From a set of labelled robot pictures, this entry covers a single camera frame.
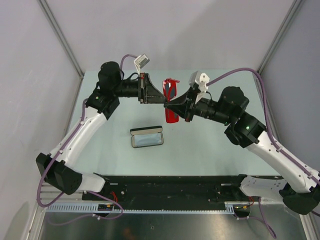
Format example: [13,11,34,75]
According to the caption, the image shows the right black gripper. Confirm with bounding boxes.
[164,86,233,125]

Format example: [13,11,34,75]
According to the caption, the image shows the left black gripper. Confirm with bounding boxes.
[112,72,168,104]

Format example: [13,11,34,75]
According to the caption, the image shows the red sunglasses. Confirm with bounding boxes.
[162,78,180,124]

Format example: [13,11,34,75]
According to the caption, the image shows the black glasses case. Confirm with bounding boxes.
[130,125,164,149]

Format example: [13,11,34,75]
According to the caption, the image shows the blue cleaning cloth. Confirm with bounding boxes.
[134,133,163,148]

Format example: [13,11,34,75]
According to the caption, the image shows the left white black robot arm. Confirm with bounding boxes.
[35,59,166,200]

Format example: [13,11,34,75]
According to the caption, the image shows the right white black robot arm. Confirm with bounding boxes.
[164,86,320,215]

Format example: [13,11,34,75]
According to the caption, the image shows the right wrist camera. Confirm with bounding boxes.
[188,70,210,104]

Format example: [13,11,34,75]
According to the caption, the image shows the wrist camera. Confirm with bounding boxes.
[188,70,210,104]
[133,54,150,74]

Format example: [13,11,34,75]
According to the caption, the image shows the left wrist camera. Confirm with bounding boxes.
[133,54,150,74]

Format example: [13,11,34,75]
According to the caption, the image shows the aluminium rail frame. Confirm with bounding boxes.
[27,69,320,240]

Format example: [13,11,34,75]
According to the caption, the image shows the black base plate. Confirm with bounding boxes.
[81,174,286,211]

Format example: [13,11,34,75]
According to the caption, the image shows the white cable duct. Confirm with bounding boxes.
[46,202,240,215]

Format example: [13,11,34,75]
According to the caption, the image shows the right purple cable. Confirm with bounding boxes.
[206,67,320,239]

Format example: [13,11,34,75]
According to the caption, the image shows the purple cable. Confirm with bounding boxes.
[206,67,320,239]
[36,53,138,226]

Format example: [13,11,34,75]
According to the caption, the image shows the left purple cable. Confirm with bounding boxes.
[36,53,138,226]

